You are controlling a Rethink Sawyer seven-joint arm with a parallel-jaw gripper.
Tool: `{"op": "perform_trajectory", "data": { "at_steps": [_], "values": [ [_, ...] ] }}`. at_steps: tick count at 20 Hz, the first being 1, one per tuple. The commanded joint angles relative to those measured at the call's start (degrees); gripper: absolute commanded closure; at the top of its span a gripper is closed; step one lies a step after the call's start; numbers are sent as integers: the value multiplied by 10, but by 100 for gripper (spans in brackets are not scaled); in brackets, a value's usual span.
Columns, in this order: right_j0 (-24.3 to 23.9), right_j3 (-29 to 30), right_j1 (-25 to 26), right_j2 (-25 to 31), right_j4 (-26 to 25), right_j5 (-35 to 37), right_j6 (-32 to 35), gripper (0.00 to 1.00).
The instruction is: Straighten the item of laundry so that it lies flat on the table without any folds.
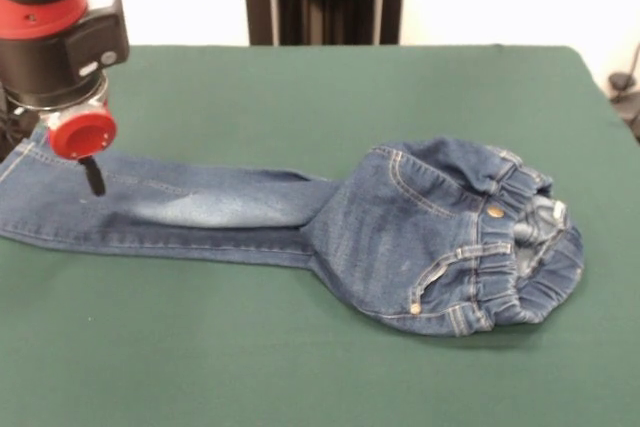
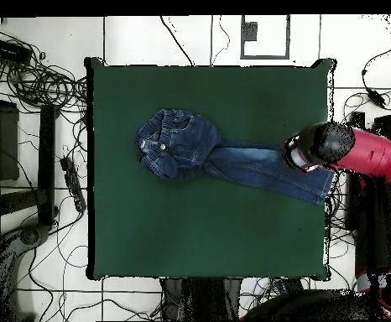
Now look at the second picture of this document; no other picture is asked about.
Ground blue denim jeans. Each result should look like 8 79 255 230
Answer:
134 107 336 206

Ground black power adapter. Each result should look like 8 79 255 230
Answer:
365 87 388 109

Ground black power strip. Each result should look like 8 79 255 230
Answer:
280 278 305 294
60 157 87 213

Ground dark green table cloth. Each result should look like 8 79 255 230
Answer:
85 56 336 282

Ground black stand frame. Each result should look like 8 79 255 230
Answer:
0 75 61 232
345 85 391 232

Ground grey square frame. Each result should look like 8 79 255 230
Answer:
239 14 291 60

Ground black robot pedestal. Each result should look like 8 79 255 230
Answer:
160 278 242 321

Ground tangle of black cables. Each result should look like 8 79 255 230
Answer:
0 24 89 115

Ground black box with cables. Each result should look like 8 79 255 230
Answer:
0 37 33 64

